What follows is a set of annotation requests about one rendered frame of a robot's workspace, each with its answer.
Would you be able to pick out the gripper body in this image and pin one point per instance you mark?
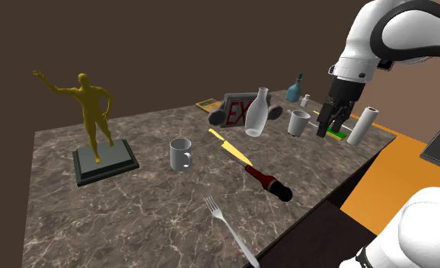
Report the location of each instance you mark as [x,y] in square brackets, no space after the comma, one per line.
[346,92]

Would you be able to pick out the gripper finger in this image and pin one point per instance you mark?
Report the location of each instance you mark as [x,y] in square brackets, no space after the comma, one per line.
[341,117]
[324,120]

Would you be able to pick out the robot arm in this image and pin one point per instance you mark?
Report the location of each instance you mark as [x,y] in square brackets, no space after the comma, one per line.
[361,44]

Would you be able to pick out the green and yellow flat pad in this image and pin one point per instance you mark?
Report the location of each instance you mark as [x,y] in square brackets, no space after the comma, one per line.
[338,135]

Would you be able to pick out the white paper roll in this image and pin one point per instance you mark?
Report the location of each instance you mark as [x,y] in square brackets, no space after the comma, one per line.
[361,128]

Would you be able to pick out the white cup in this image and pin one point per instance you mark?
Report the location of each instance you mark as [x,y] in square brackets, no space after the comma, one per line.
[298,124]

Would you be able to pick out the small white bottle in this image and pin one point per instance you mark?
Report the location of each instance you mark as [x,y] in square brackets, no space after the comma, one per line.
[305,102]

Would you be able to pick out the blue bottle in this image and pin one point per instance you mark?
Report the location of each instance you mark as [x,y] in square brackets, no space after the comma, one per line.
[293,93]

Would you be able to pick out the white vase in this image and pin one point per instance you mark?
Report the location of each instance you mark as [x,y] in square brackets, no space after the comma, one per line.
[256,118]

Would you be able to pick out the grey sign with red letters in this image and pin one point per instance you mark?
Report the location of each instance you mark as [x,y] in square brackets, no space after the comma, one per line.
[234,111]

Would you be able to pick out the yellow knife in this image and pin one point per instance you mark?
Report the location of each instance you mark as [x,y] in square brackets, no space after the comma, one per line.
[232,149]

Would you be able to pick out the yellow and green flat box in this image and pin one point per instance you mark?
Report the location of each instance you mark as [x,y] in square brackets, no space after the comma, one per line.
[208,105]

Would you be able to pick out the silver fork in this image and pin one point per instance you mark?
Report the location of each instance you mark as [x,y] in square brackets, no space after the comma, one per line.
[229,226]

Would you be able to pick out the grey mug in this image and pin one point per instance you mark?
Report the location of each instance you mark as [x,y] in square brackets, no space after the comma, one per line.
[179,154]

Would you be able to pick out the gold human figure on base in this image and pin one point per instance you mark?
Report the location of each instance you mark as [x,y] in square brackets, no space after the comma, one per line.
[90,100]

